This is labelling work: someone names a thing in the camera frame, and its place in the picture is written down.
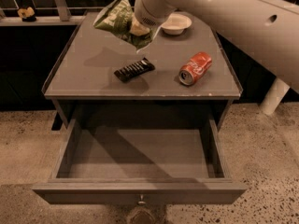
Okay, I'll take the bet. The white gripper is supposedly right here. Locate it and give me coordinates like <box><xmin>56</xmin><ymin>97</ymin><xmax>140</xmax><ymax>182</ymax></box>
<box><xmin>129</xmin><ymin>0</ymin><xmax>175</xmax><ymax>36</ymax></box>

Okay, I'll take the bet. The green jalapeno chip bag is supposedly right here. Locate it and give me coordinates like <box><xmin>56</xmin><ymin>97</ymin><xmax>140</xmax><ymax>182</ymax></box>
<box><xmin>93</xmin><ymin>0</ymin><xmax>159</xmax><ymax>51</ymax></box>

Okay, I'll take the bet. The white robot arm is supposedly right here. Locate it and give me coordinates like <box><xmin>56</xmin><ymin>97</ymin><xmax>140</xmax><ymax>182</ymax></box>
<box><xmin>135</xmin><ymin>0</ymin><xmax>299</xmax><ymax>115</ymax></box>

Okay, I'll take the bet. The open grey top drawer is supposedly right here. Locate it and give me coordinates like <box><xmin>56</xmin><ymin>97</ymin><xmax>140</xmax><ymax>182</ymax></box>
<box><xmin>33</xmin><ymin>105</ymin><xmax>247</xmax><ymax>205</ymax></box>

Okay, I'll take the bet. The metal drawer knob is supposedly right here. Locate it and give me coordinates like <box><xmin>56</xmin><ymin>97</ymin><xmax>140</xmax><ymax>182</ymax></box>
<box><xmin>137</xmin><ymin>194</ymin><xmax>147</xmax><ymax>206</ymax></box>

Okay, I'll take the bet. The black snack bar wrapper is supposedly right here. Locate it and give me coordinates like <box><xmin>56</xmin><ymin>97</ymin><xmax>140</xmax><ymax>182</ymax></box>
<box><xmin>114</xmin><ymin>58</ymin><xmax>155</xmax><ymax>83</ymax></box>

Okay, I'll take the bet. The white paper bowl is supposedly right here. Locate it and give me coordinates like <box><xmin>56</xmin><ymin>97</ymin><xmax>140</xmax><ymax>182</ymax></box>
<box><xmin>162</xmin><ymin>13</ymin><xmax>192</xmax><ymax>35</ymax></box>

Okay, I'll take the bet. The grey wooden cabinet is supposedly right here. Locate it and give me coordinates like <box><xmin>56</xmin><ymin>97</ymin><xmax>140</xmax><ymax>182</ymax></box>
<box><xmin>43</xmin><ymin>12</ymin><xmax>242</xmax><ymax>124</ymax></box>

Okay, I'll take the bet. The red cola can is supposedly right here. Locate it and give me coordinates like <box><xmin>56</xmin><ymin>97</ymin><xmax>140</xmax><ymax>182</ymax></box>
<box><xmin>178</xmin><ymin>52</ymin><xmax>212</xmax><ymax>86</ymax></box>

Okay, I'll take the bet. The small yellow black object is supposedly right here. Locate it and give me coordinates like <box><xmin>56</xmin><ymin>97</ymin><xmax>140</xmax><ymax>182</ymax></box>
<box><xmin>18</xmin><ymin>7</ymin><xmax>36</xmax><ymax>22</ymax></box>

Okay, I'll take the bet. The metal railing frame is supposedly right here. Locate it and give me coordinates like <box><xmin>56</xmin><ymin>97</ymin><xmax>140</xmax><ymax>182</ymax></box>
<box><xmin>0</xmin><ymin>0</ymin><xmax>138</xmax><ymax>27</ymax></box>

